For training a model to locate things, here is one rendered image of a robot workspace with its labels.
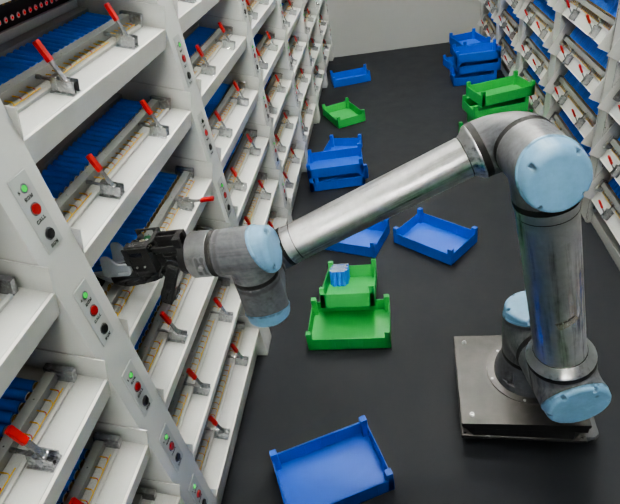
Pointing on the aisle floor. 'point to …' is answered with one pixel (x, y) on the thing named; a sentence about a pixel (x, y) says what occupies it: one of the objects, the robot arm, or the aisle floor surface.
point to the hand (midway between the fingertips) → (104, 272)
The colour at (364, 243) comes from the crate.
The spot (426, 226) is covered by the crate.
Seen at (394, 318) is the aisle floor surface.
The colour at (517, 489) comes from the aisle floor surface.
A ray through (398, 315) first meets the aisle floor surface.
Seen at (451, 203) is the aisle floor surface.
